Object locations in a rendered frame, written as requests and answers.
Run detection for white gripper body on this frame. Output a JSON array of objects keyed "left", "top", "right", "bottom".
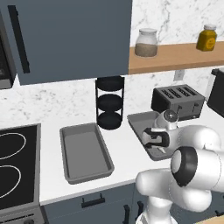
[{"left": 142, "top": 127, "right": 171, "bottom": 154}]

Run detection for grey rectangular tupperware tray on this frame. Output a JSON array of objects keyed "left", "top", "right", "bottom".
[
  {"left": 59, "top": 122, "right": 116, "bottom": 186},
  {"left": 127, "top": 110, "right": 175, "bottom": 162}
]

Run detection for dark grey four-slot toaster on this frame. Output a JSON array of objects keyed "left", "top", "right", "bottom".
[{"left": 150, "top": 84, "right": 206, "bottom": 121}]

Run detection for black three-tier stand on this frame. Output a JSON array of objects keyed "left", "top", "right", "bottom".
[{"left": 94, "top": 75, "right": 126, "bottom": 130}]

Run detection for blue-grey lower cupboard door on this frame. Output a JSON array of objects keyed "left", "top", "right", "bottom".
[
  {"left": 87, "top": 198, "right": 136, "bottom": 224},
  {"left": 131, "top": 186, "right": 151, "bottom": 224}
]

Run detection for blue-grey cupboard door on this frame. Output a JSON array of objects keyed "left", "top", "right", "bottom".
[
  {"left": 131, "top": 186, "right": 151, "bottom": 224},
  {"left": 87, "top": 198, "right": 136, "bottom": 224},
  {"left": 0, "top": 0, "right": 133, "bottom": 86}
]

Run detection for black countertop appliance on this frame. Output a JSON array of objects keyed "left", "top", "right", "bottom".
[{"left": 206, "top": 67, "right": 224, "bottom": 119}]

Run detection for glass jar with white lid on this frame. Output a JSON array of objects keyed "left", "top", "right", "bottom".
[{"left": 134, "top": 27, "right": 159, "bottom": 59}]

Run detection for blue-grey drawer front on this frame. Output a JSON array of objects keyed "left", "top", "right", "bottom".
[{"left": 43, "top": 183, "right": 137, "bottom": 224}]

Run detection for yellow jar with white lid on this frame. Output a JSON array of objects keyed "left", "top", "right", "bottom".
[{"left": 195, "top": 24, "right": 218, "bottom": 53}]

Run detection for blue-grey upper cupboard door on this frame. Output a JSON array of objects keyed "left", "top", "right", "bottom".
[{"left": 0, "top": 0, "right": 133, "bottom": 86}]

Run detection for black hob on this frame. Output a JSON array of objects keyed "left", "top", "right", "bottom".
[{"left": 0, "top": 123, "right": 42, "bottom": 212}]

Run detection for grey oven front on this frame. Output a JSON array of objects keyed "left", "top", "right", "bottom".
[{"left": 0, "top": 205, "right": 48, "bottom": 224}]

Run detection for grey microwave oven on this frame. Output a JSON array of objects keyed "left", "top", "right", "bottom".
[{"left": 0, "top": 11, "right": 18, "bottom": 90}]

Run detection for white wall socket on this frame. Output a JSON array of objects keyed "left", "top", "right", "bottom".
[{"left": 173, "top": 69, "right": 186, "bottom": 82}]

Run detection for black lower cupboard handle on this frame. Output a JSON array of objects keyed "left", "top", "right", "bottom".
[
  {"left": 136, "top": 200, "right": 144, "bottom": 221},
  {"left": 122, "top": 204, "right": 131, "bottom": 224}
]

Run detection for black cupboard handle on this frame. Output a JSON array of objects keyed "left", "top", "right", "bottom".
[
  {"left": 7, "top": 4, "right": 32, "bottom": 74},
  {"left": 136, "top": 200, "right": 144, "bottom": 221},
  {"left": 122, "top": 204, "right": 131, "bottom": 224}
]

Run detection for black drawer handle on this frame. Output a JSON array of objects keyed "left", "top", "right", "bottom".
[{"left": 80, "top": 193, "right": 106, "bottom": 209}]

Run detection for wooden wall shelf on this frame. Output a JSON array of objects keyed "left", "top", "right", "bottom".
[{"left": 128, "top": 41, "right": 224, "bottom": 75}]

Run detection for black upper cupboard handle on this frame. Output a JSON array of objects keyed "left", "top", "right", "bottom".
[{"left": 7, "top": 4, "right": 32, "bottom": 74}]

